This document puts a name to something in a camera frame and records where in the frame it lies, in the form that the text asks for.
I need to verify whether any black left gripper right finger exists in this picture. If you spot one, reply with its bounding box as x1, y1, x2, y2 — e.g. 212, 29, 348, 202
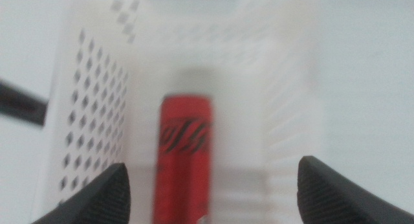
296, 155, 414, 224

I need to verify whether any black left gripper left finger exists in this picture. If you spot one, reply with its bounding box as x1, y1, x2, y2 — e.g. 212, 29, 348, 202
30, 162, 131, 224

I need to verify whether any red cola can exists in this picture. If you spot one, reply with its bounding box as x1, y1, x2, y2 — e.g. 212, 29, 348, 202
152, 93, 213, 224

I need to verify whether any black pole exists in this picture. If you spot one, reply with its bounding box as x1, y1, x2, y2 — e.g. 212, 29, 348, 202
0, 78, 49, 127

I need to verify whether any white perforated plastic basket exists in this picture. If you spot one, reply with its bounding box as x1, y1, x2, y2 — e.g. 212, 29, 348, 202
32, 0, 327, 224

